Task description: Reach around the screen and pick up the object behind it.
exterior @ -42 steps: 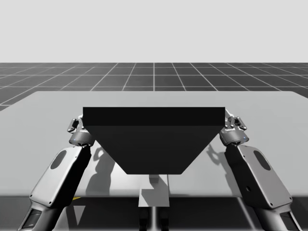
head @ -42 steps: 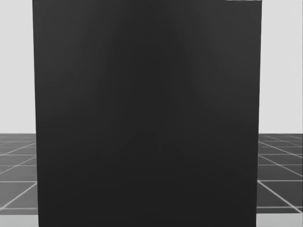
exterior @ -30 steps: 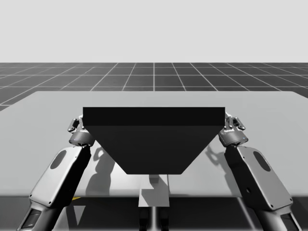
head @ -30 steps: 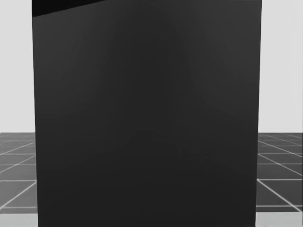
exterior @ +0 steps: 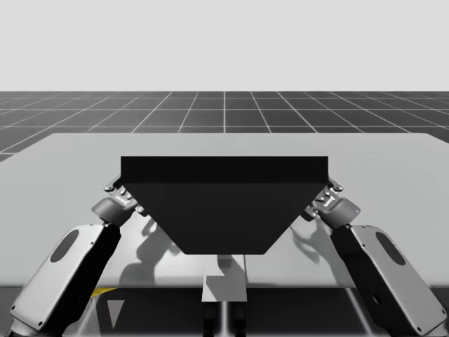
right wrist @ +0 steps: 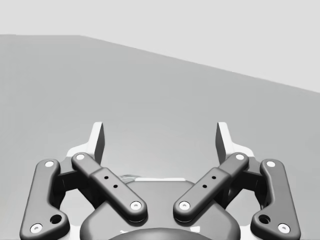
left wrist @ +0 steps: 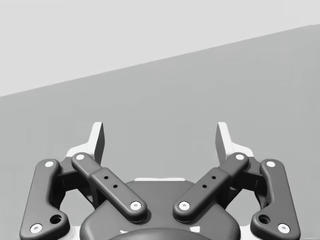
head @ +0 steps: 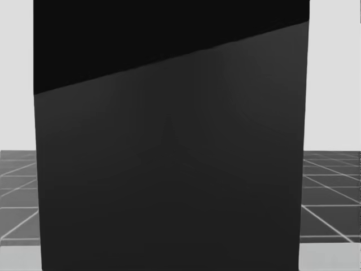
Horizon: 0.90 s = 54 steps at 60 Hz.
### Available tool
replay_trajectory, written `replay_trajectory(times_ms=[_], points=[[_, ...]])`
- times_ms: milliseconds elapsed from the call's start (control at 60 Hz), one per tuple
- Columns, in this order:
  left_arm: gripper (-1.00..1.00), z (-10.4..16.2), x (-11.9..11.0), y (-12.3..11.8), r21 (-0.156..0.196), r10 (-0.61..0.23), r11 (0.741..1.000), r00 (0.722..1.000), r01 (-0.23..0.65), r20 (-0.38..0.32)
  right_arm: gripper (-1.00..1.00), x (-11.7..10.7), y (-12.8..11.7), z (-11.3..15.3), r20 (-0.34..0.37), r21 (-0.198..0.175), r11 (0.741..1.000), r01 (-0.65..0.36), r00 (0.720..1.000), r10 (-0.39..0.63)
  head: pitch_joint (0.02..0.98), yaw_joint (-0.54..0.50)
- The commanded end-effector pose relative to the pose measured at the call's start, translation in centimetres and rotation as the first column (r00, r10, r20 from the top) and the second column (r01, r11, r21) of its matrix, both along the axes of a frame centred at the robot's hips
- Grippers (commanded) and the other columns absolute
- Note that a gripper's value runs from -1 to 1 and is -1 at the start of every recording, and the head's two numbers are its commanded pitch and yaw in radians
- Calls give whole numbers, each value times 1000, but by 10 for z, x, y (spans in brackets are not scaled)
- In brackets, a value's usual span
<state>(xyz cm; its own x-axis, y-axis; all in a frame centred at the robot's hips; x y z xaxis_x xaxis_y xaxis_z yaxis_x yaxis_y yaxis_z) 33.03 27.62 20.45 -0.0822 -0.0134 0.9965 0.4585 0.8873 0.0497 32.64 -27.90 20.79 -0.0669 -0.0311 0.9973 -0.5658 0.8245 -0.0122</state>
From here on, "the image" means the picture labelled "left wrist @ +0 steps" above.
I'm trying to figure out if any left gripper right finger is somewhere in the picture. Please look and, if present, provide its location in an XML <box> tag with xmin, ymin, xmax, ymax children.
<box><xmin>172</xmin><ymin>121</ymin><xmax>302</xmax><ymax>240</ymax></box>

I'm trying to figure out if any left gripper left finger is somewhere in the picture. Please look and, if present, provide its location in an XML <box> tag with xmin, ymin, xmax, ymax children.
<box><xmin>19</xmin><ymin>121</ymin><xmax>148</xmax><ymax>240</ymax></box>

